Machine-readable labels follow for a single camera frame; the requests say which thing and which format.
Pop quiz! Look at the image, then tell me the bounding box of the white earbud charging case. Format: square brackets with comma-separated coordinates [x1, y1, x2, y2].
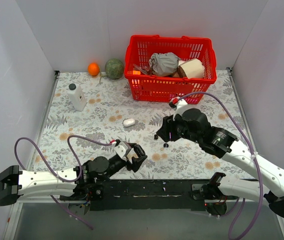
[122, 118, 136, 128]

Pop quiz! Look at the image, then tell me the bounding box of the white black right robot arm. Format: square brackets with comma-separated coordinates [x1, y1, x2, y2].
[156, 108, 284, 218]

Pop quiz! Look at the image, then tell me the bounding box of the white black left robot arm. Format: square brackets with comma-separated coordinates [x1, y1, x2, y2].
[0, 140, 147, 207]

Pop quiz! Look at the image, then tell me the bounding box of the floral patterned table mat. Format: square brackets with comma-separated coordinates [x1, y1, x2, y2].
[30, 72, 249, 179]

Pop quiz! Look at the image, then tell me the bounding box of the clear plastic snack wrapper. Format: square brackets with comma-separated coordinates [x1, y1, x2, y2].
[133, 64, 153, 76]

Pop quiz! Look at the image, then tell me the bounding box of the beige paper roll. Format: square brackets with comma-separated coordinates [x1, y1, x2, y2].
[177, 58, 205, 79]

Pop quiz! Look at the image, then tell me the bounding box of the crumpled grey bag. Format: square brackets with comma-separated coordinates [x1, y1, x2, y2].
[149, 52, 180, 77]

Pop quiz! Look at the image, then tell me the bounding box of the white bottle black cap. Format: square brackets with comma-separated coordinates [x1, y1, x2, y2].
[67, 83, 87, 112]

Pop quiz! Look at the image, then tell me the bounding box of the green melon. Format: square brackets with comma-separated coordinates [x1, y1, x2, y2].
[99, 58, 125, 83]

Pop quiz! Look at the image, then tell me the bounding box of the orange fruit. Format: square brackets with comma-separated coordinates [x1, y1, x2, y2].
[87, 62, 100, 77]

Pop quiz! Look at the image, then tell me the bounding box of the red plastic shopping basket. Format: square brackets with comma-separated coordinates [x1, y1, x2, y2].
[124, 35, 217, 104]

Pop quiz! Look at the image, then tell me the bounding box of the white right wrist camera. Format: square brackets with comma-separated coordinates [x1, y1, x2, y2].
[169, 97, 188, 121]

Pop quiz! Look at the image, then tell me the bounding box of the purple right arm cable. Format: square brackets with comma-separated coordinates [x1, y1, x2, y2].
[178, 91, 265, 240]

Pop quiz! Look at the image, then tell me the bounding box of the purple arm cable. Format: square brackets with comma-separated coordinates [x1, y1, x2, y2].
[14, 134, 116, 230]
[178, 91, 265, 240]

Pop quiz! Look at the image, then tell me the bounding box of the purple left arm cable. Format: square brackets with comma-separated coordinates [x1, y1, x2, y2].
[14, 134, 116, 230]

